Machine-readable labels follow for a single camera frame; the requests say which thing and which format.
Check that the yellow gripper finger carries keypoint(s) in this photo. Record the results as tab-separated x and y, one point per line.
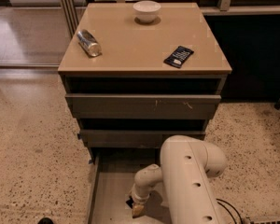
137	210

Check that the black rxbar chocolate bar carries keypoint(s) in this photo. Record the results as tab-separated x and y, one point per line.
129	202

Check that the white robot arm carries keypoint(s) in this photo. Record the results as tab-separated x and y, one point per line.
186	165

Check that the open bottom grey drawer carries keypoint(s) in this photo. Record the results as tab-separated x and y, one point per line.
113	182

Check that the middle grey drawer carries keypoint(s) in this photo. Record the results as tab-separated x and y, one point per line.
133	139

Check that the top grey drawer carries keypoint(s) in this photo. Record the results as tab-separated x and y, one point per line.
140	106

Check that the beige drawer cabinet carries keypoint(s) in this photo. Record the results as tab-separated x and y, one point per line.
132	61

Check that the black snack bar on counter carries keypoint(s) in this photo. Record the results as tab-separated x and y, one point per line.
178	57

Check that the black round object on floor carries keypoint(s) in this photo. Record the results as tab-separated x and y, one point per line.
45	220

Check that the grey floor vent grille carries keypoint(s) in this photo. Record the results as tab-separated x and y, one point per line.
262	220

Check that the white ceramic bowl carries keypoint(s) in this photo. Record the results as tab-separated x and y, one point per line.
146	11

